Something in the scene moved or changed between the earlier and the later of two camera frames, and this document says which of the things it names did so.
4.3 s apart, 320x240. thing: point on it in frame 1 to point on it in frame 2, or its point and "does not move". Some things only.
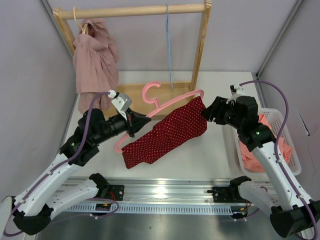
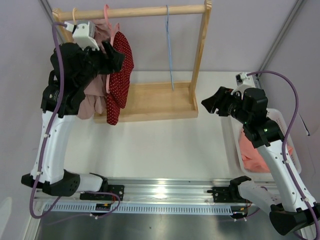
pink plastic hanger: (158, 107) to (112, 30)
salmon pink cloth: (251, 160) does not move
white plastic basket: (276, 118) does not move
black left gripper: (135, 122) to (115, 59)
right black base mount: (231, 194) does not move
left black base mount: (115, 192) does not move
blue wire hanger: (168, 46) does not move
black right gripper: (216, 109) to (223, 96)
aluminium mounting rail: (171, 191) does not move
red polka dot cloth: (178, 130) to (120, 81)
